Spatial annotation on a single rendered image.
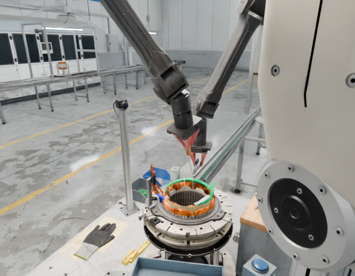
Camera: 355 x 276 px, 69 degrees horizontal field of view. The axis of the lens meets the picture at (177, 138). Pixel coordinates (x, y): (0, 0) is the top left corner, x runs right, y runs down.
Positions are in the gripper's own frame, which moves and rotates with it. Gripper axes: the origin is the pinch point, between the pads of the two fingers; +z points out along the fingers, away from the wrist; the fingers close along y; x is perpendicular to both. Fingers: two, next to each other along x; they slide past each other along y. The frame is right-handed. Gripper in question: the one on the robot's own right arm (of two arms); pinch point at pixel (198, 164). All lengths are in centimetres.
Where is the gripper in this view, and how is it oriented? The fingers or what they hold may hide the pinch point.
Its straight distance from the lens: 107.4
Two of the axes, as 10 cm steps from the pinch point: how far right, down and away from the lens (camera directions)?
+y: -9.7, -0.9, 2.4
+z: 0.0, 9.3, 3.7
